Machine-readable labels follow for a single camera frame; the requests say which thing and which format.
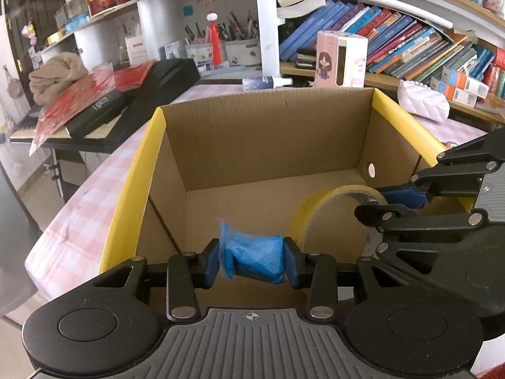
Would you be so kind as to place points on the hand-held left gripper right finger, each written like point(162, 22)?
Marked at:
point(294, 264)

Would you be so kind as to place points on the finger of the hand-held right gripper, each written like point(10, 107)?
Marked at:
point(414, 225)
point(402, 196)

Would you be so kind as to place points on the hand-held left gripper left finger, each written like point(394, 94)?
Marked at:
point(211, 264)

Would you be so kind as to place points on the blue plastic packet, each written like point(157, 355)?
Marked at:
point(256, 258)

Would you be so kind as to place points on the yellow adhesive tape roll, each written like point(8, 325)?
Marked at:
point(300, 213)

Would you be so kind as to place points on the yellow-edged cardboard box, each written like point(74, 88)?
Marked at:
point(256, 134)

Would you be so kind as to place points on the white quilted bag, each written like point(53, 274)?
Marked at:
point(422, 100)

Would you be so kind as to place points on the orange white small box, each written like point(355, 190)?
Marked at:
point(453, 94)
point(461, 79)

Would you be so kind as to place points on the pink cartoon dispenser box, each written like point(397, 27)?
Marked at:
point(327, 59)

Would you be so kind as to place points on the row of colourful books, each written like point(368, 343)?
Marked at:
point(394, 35)

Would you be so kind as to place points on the stack of black small cases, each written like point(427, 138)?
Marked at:
point(305, 59)

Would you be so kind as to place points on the black piano stand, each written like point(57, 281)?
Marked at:
point(59, 169)

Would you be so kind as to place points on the black electric piano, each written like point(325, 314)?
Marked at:
point(165, 83)

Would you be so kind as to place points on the black long case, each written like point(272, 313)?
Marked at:
point(98, 112)

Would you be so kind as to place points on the grey chair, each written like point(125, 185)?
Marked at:
point(14, 244)

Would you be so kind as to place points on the white pen holder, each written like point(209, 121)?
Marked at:
point(203, 55)
point(242, 51)

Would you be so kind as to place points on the red plastic packet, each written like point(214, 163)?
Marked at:
point(67, 106)

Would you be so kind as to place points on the red tassel ornament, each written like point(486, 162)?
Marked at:
point(215, 41)

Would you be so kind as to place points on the white card red label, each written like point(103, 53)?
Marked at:
point(136, 51)

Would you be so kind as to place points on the brown folded towel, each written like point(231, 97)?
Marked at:
point(55, 75)

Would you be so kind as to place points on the small pink doll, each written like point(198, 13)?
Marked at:
point(30, 33)

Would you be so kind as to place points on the white shelf post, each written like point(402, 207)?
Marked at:
point(266, 27)

